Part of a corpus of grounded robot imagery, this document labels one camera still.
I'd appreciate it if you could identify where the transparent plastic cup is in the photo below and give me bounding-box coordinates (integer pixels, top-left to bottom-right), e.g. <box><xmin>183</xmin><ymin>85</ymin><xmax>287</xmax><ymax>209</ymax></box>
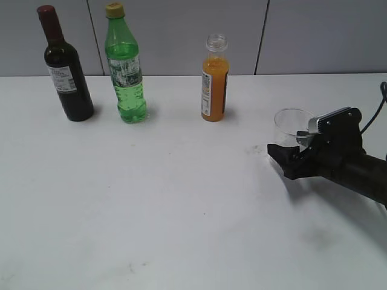
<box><xmin>273</xmin><ymin>108</ymin><xmax>314</xmax><ymax>151</ymax></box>

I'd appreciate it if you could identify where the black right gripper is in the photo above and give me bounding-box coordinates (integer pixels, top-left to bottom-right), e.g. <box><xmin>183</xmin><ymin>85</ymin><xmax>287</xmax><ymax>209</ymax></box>
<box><xmin>267</xmin><ymin>118</ymin><xmax>368</xmax><ymax>179</ymax></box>

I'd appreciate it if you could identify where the dark red wine bottle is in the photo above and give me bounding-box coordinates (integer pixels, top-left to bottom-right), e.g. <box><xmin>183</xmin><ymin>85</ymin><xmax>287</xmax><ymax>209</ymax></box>
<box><xmin>37</xmin><ymin>5</ymin><xmax>94</xmax><ymax>121</ymax></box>

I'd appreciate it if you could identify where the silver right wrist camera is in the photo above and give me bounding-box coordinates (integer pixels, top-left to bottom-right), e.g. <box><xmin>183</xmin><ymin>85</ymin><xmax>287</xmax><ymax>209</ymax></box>
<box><xmin>308</xmin><ymin>107</ymin><xmax>362</xmax><ymax>135</ymax></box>

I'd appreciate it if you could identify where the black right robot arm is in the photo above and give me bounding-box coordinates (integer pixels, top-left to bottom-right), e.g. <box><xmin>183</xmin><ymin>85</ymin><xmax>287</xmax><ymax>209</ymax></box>
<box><xmin>267</xmin><ymin>121</ymin><xmax>386</xmax><ymax>205</ymax></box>

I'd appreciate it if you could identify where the green plastic soda bottle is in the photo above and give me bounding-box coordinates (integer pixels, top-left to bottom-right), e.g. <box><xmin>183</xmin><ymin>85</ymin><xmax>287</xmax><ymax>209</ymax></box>
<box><xmin>105</xmin><ymin>2</ymin><xmax>147</xmax><ymax>123</ymax></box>

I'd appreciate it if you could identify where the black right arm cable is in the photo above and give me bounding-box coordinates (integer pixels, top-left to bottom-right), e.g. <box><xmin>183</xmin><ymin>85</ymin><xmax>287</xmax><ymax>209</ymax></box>
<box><xmin>360</xmin><ymin>81</ymin><xmax>387</xmax><ymax>134</ymax></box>

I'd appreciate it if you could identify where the NFC orange juice bottle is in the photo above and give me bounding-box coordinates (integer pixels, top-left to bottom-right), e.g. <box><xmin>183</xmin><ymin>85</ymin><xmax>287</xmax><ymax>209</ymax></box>
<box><xmin>201</xmin><ymin>33</ymin><xmax>229</xmax><ymax>122</ymax></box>

